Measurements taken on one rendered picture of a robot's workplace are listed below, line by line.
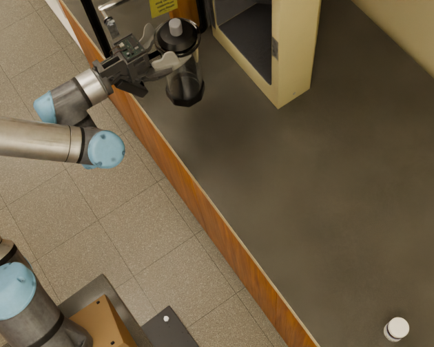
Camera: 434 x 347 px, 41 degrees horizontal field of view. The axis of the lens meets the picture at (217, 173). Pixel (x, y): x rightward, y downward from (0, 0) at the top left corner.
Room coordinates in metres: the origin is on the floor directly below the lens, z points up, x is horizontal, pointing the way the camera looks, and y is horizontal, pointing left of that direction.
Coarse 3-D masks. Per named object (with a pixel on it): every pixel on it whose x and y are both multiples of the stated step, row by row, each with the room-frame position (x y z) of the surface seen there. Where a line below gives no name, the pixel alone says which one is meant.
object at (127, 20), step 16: (80, 0) 0.98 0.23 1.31; (96, 0) 0.99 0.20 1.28; (112, 0) 1.00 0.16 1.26; (128, 0) 1.01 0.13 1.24; (144, 0) 1.02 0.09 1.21; (160, 0) 1.04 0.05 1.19; (176, 0) 1.05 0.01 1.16; (192, 0) 1.06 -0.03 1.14; (112, 16) 1.00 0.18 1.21; (128, 16) 1.01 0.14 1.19; (144, 16) 1.02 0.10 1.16; (160, 16) 1.03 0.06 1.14; (176, 16) 1.05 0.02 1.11; (192, 16) 1.06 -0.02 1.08; (128, 32) 1.00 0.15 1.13
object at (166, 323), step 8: (160, 312) 0.53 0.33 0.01; (168, 312) 0.52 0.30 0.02; (152, 320) 0.50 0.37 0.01; (160, 320) 0.49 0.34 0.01; (168, 320) 0.49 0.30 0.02; (176, 320) 0.48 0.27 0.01; (144, 328) 0.48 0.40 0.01; (152, 328) 0.47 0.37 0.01; (160, 328) 0.46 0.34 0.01; (168, 328) 0.46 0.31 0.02; (176, 328) 0.45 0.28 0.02; (184, 328) 0.44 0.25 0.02; (152, 336) 0.44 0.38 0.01; (160, 336) 0.43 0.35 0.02; (168, 336) 0.43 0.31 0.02; (176, 336) 0.42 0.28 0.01; (184, 336) 0.42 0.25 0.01; (160, 344) 0.40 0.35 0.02; (168, 344) 0.40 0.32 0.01; (176, 344) 0.39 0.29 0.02; (184, 344) 0.38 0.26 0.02; (192, 344) 0.38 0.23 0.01
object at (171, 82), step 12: (192, 24) 0.88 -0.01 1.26; (156, 36) 0.87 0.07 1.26; (192, 48) 0.81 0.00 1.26; (192, 60) 0.82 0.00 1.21; (180, 72) 0.81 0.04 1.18; (192, 72) 0.82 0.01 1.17; (168, 84) 0.83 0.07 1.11; (180, 84) 0.81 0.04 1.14; (192, 84) 0.81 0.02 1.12; (180, 96) 0.81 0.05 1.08; (192, 96) 0.81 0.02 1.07
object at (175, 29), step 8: (168, 24) 0.88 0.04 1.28; (176, 24) 0.85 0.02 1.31; (184, 24) 0.88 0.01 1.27; (160, 32) 0.86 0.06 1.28; (168, 32) 0.86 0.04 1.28; (176, 32) 0.85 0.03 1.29; (184, 32) 0.85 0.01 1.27; (192, 32) 0.85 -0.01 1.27; (160, 40) 0.85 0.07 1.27; (168, 40) 0.84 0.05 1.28; (176, 40) 0.83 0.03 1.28; (184, 40) 0.83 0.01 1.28; (192, 40) 0.83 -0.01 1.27; (168, 48) 0.82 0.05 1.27; (176, 48) 0.82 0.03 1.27; (184, 48) 0.82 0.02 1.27
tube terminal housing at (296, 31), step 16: (272, 0) 0.82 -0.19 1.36; (288, 0) 0.81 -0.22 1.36; (304, 0) 0.83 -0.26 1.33; (320, 0) 0.94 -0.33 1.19; (272, 16) 0.82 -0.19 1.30; (288, 16) 0.81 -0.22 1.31; (304, 16) 0.83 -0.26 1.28; (272, 32) 0.82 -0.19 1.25; (288, 32) 0.81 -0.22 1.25; (304, 32) 0.83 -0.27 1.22; (288, 48) 0.81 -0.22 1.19; (304, 48) 0.83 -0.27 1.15; (240, 64) 0.96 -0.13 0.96; (272, 64) 0.82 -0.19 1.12; (288, 64) 0.81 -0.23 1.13; (304, 64) 0.83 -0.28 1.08; (256, 80) 0.89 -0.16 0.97; (272, 80) 0.82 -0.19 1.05; (288, 80) 0.81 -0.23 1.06; (304, 80) 0.84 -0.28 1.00; (272, 96) 0.82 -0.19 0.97; (288, 96) 0.81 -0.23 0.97
